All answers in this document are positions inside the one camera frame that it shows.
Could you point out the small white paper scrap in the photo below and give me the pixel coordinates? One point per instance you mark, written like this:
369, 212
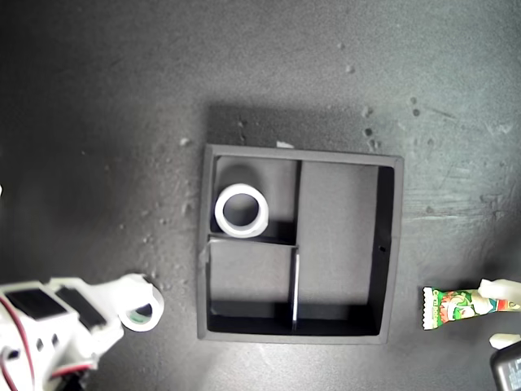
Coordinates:
285, 144

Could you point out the large white tape roll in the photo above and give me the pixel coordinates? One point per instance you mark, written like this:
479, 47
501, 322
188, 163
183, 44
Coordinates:
221, 222

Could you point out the white tape roll green core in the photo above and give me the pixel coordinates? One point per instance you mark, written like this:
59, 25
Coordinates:
142, 327

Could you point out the black compartment tray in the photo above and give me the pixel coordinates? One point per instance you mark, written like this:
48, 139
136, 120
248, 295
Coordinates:
338, 212

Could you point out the green printed snack bar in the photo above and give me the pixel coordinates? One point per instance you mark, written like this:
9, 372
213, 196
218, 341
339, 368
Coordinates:
447, 307

